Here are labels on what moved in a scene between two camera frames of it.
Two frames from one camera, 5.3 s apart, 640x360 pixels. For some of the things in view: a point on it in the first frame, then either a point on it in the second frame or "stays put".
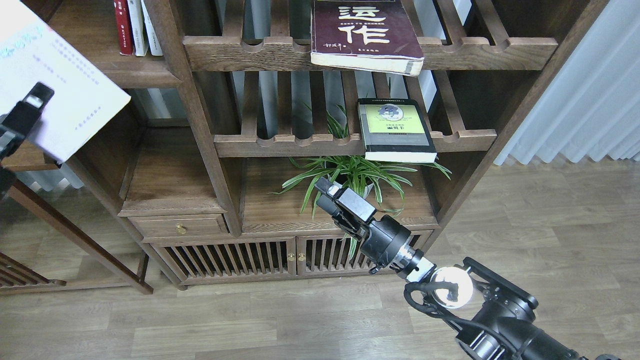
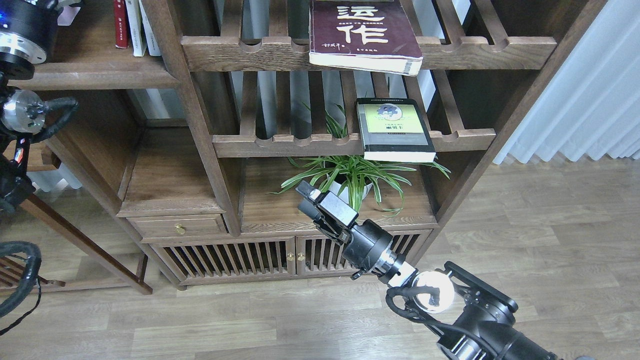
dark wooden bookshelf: [266, 140] stays put
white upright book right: [155, 44] stays put
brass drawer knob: [181, 229] stays put
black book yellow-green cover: [395, 130] stays put
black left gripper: [22, 117] to [27, 29]
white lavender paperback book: [85, 100] to [67, 15]
